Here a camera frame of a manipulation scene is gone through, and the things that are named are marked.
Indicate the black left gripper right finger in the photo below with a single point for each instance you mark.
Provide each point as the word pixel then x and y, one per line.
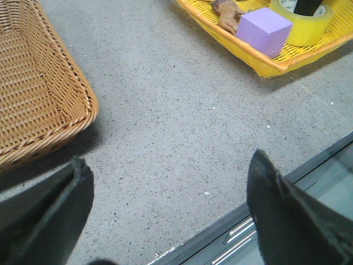
pixel 292 226

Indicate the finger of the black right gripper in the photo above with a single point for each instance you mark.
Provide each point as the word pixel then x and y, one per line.
pixel 307 7

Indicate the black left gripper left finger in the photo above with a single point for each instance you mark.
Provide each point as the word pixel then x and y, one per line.
pixel 41 225

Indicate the yellow packing tape roll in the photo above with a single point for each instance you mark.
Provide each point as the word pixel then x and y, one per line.
pixel 306 30

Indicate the yellow woven basket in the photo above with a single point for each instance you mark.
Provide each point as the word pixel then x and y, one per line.
pixel 338 33

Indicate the purple foam block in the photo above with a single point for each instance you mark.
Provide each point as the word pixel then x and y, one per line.
pixel 264 30

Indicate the bread roll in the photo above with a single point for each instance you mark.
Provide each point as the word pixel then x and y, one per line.
pixel 229 14

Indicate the brown wicker basket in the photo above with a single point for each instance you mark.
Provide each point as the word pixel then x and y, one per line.
pixel 46 99

